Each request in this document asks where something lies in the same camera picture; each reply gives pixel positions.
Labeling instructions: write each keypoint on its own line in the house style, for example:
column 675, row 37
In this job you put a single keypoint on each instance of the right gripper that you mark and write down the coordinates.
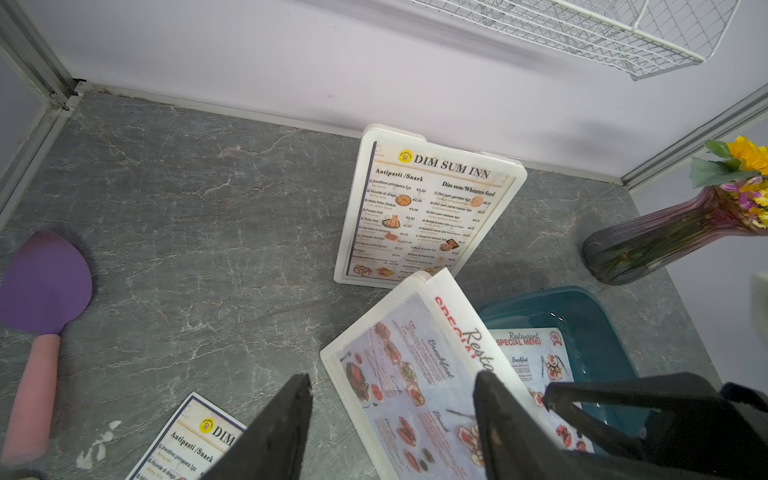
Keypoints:
column 676, row 421

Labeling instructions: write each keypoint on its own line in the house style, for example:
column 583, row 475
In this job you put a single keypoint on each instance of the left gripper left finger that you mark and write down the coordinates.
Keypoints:
column 273, row 445

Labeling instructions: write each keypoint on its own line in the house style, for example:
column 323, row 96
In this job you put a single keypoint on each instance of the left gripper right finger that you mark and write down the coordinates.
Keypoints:
column 513, row 444

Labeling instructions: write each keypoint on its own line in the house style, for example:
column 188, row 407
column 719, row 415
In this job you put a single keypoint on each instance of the dim sum menu sheet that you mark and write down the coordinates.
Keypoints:
column 196, row 436

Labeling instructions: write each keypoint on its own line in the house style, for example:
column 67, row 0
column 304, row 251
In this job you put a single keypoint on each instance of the special menu sheet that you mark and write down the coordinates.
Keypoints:
column 539, row 358
column 414, row 384

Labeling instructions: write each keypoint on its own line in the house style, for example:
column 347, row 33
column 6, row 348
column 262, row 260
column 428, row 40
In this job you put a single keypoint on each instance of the special menu sheet top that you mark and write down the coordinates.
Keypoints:
column 414, row 384

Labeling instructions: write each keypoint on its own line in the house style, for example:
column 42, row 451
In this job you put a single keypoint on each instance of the white menu holder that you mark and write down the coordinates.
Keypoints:
column 429, row 204
column 360, row 384

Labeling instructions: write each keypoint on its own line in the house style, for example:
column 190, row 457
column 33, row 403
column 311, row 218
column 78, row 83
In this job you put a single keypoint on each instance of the rear dim sum menu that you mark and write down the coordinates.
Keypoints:
column 429, row 210

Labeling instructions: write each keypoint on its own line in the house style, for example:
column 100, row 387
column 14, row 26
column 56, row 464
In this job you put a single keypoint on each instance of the teal plastic tray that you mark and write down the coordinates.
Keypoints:
column 594, row 349

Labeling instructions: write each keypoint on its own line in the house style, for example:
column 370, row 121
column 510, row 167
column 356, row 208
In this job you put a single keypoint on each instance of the dark glass vase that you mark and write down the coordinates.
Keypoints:
column 624, row 253

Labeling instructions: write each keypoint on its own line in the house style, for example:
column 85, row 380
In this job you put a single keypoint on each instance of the yellow flower bouquet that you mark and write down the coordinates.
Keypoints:
column 740, row 172

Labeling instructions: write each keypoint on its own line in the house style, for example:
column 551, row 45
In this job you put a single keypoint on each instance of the white wire wall shelf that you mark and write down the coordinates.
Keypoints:
column 641, row 38

